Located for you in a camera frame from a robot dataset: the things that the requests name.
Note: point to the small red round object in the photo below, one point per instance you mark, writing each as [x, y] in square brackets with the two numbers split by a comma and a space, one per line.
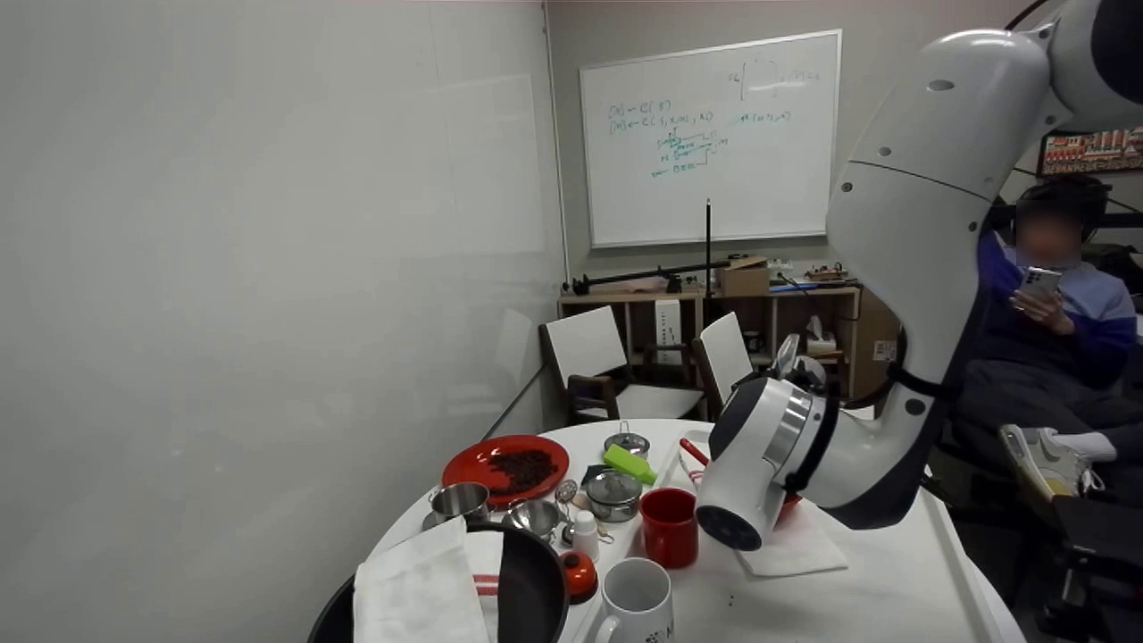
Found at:
[578, 577]

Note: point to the white chair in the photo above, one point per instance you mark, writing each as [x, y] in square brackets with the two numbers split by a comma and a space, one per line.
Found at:
[722, 350]
[587, 343]

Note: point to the colourful wall poster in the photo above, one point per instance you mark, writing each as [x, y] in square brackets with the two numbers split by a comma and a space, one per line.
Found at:
[1093, 153]

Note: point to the thin black leaning rod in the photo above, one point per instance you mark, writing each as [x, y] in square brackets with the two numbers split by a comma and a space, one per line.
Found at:
[520, 406]

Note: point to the seated person in blue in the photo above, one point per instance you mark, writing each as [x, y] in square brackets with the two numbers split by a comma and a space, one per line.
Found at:
[1058, 343]

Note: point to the small round metal lid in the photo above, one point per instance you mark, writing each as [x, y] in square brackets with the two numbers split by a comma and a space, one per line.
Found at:
[626, 443]

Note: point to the round metal tin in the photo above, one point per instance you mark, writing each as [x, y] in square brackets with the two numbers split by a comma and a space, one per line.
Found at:
[609, 494]

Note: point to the red mug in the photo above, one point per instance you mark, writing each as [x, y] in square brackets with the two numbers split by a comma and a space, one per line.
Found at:
[669, 529]

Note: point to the small cardboard box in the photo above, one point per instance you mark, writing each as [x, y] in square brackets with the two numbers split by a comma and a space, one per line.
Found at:
[745, 277]

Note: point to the small white bottle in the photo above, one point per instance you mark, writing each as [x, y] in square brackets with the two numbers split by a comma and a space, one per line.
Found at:
[584, 537]

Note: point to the white folded cloth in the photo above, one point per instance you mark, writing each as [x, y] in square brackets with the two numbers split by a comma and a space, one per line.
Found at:
[424, 590]

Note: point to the wooden shelf unit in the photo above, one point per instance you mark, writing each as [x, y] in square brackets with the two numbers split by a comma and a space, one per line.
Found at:
[788, 316]

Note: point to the whiteboard with writing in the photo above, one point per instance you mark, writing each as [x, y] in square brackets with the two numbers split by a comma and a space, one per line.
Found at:
[715, 146]

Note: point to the black tripod pole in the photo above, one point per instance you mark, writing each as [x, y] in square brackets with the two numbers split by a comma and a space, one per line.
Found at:
[708, 246]

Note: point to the white mug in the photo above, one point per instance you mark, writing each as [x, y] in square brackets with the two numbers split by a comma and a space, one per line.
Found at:
[633, 600]

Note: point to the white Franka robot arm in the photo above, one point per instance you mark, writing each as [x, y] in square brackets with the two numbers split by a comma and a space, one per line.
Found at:
[941, 179]

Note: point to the green plastic piece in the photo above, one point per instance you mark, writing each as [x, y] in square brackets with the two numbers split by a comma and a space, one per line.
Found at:
[631, 465]

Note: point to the brown cardboard panel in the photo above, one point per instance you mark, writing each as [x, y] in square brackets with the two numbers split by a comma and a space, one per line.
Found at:
[880, 340]

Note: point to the wide red bowl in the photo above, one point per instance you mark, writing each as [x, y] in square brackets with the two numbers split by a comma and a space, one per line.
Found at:
[505, 465]

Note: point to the small metal cup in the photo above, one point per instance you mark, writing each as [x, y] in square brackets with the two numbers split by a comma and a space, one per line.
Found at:
[538, 519]
[458, 500]

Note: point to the black curved object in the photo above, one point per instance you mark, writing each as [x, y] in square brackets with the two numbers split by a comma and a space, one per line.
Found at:
[528, 590]

